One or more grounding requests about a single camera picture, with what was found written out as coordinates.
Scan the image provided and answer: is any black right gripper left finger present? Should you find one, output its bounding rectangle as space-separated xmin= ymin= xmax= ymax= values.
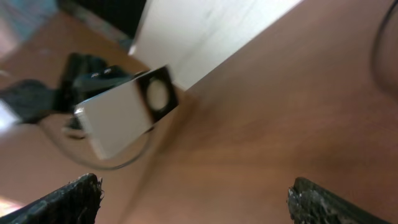
xmin=1 ymin=173 xmax=103 ymax=224

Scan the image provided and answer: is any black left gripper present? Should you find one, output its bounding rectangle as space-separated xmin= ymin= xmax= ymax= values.
xmin=54 ymin=52 xmax=133 ymax=113

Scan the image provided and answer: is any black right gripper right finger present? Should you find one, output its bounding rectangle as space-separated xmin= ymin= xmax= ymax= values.
xmin=287 ymin=177 xmax=388 ymax=224

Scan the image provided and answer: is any black Samsung smartphone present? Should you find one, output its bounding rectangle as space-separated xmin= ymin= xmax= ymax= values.
xmin=74 ymin=66 xmax=179 ymax=160

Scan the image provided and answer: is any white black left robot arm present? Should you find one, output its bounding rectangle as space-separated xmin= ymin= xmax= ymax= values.
xmin=1 ymin=53 xmax=134 ymax=124

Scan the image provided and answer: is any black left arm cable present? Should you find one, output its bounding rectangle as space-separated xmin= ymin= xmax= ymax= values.
xmin=39 ymin=118 xmax=156 ymax=171

